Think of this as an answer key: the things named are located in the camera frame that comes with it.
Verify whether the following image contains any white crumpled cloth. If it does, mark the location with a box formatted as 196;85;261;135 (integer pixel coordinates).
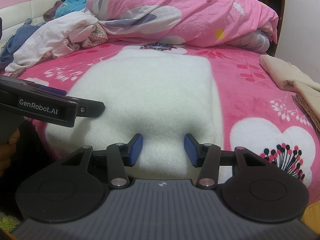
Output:
5;12;99;72

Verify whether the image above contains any green fuzzy clothing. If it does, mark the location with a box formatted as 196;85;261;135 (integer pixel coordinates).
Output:
0;211;23;233

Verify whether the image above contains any pink floral blanket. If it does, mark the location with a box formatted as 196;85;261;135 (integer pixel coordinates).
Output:
5;42;320;189

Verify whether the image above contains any blue garment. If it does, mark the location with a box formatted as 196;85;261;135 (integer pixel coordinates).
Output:
0;19;47;65

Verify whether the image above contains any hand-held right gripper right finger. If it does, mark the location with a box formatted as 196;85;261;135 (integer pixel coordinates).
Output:
184;133;270;189

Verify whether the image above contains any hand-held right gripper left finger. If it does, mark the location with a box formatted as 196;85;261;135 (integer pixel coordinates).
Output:
60;133;143;189

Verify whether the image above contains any folded brown cloth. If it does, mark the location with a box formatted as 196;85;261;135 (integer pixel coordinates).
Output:
294;94;320;136

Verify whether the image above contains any large folded beige cloth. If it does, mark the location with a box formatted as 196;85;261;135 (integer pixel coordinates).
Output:
259;54;320;92

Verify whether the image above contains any pink lattice patterned cloth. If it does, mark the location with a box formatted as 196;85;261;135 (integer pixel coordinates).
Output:
82;25;108;49

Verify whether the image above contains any pink patterned quilt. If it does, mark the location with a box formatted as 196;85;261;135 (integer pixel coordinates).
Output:
86;0;279;54

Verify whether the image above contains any white pink bed frame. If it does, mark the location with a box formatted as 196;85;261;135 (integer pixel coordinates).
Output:
0;0;72;40

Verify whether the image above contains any white deer print sweater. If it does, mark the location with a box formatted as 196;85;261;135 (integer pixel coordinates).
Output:
45;50;223;180

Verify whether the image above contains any small folded beige cloth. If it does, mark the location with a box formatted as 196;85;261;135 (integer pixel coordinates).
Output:
294;80;320;117

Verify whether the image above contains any person's left hand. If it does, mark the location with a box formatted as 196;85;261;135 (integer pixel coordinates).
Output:
0;127;21;178

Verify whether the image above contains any dark patterned flat box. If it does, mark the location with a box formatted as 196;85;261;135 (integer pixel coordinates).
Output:
1;70;27;78

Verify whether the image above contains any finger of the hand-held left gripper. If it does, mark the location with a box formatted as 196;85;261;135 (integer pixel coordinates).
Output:
75;99;106;118
37;85;68;97

